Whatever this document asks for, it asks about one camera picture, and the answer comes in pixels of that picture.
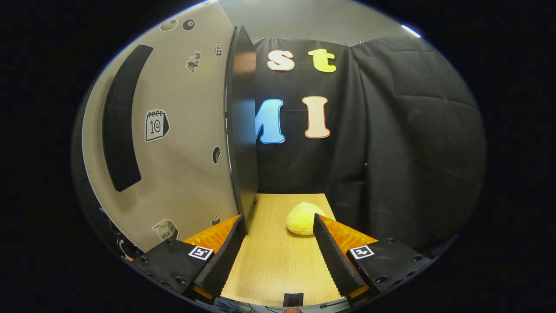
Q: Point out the dark grey cabinet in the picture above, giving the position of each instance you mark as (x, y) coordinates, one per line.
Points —
(243, 130)

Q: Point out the black backdrop cloth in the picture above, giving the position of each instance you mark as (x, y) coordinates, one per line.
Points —
(412, 152)

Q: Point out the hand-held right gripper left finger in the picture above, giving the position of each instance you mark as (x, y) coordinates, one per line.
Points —
(226, 261)

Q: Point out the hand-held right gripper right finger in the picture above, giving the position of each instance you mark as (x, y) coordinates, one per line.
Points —
(334, 261)

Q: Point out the narrow ceiling light panel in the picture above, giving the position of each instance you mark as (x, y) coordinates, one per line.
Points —
(410, 31)

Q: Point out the light grey cabinet door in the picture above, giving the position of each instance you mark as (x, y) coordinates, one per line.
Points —
(186, 174)

